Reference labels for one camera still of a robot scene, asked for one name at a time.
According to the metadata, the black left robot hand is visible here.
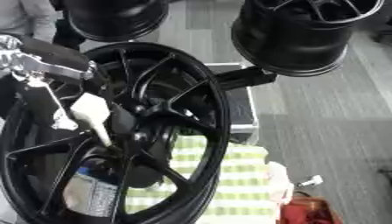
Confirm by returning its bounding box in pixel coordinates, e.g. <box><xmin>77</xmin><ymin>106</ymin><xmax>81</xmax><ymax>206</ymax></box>
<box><xmin>10</xmin><ymin>35</ymin><xmax>114</xmax><ymax>133</ymax></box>

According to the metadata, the white pin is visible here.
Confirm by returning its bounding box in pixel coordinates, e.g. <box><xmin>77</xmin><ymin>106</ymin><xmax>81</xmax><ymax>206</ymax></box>
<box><xmin>68</xmin><ymin>92</ymin><xmax>116</xmax><ymax>148</ymax></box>

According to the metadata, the black wheel rim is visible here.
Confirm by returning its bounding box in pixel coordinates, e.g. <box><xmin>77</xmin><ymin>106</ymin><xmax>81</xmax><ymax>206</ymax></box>
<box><xmin>59</xmin><ymin>0</ymin><xmax>172</xmax><ymax>43</ymax></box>
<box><xmin>229</xmin><ymin>0</ymin><xmax>386</xmax><ymax>78</ymax></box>

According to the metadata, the black spoked wheel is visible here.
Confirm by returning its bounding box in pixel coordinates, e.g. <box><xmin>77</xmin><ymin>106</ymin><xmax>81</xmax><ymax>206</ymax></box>
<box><xmin>0</xmin><ymin>41</ymin><xmax>233</xmax><ymax>224</ymax></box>

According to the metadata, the person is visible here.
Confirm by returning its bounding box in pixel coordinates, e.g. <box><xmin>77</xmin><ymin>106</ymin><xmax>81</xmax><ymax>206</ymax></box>
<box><xmin>0</xmin><ymin>0</ymin><xmax>60</xmax><ymax>44</ymax></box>

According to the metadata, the clear plastic bottle with label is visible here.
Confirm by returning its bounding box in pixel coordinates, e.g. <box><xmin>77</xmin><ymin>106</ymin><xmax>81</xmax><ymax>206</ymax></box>
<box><xmin>61</xmin><ymin>167</ymin><xmax>123</xmax><ymax>219</ymax></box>

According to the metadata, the black case with silver edges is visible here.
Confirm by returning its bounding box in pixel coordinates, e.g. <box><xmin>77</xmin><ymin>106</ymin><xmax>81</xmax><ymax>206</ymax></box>
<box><xmin>202</xmin><ymin>62</ymin><xmax>261</xmax><ymax>144</ymax></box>

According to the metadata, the white plastic bag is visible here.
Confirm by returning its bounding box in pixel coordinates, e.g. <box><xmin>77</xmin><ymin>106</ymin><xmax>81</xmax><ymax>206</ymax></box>
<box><xmin>264</xmin><ymin>161</ymin><xmax>298</xmax><ymax>206</ymax></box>

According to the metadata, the small white plastic piece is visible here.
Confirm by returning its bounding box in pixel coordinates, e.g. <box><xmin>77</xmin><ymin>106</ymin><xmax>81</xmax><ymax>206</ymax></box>
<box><xmin>297</xmin><ymin>174</ymin><xmax>325</xmax><ymax>188</ymax></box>

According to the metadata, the red bag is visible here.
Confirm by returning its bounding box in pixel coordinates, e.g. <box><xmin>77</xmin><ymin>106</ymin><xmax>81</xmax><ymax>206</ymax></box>
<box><xmin>278</xmin><ymin>195</ymin><xmax>345</xmax><ymax>224</ymax></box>

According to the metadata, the black stand bracket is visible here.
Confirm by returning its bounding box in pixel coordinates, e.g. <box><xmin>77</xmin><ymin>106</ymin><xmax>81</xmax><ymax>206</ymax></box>
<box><xmin>213</xmin><ymin>66</ymin><xmax>279</xmax><ymax>91</ymax></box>

